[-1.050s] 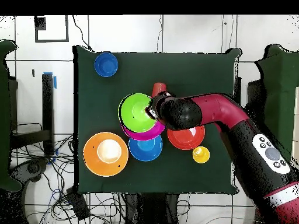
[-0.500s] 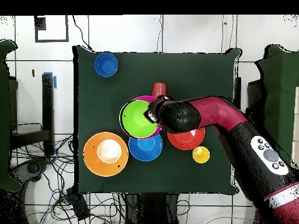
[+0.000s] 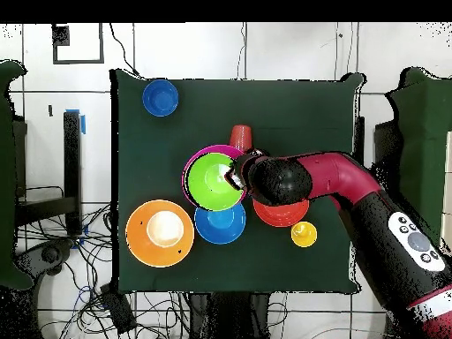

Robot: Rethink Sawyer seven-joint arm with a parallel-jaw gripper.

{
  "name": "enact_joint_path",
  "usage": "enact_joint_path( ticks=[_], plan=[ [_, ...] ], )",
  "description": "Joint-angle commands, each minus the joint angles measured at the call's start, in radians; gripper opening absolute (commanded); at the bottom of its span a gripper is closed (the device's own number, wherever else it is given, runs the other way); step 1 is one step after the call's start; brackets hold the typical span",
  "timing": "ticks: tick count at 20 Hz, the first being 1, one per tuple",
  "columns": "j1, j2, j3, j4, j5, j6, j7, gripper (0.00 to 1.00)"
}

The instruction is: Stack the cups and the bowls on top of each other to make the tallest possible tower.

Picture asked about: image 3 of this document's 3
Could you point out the black stand frame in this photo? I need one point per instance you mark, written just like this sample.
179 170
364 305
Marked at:
359 137
72 159

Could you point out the green-clothed side table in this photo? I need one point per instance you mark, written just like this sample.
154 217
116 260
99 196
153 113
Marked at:
7 247
423 123

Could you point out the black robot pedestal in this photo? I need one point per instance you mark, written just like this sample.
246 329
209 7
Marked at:
229 317

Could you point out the light green bowl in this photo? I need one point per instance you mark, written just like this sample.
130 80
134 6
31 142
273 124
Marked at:
204 183

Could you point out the orange-red ribbed cup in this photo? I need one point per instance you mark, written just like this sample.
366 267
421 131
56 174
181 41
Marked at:
241 136

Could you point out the black power strip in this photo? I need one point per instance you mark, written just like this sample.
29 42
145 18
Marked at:
118 309

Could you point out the yellow cup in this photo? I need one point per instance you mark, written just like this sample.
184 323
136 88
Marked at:
305 236

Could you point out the small dark blue bowl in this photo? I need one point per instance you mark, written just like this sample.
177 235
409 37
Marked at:
160 98

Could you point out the large pink bowl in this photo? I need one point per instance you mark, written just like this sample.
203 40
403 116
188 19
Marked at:
212 148

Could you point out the light blue bowl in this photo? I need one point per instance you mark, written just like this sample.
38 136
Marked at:
220 226

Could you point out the red shallow bowl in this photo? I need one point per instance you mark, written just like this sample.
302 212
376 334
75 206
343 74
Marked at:
280 215

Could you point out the large orange bowl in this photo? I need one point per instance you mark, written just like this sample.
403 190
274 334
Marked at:
141 240

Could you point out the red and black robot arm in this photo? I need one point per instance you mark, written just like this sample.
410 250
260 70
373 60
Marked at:
339 173

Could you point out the dark green tablecloth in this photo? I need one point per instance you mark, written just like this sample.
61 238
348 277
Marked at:
247 268

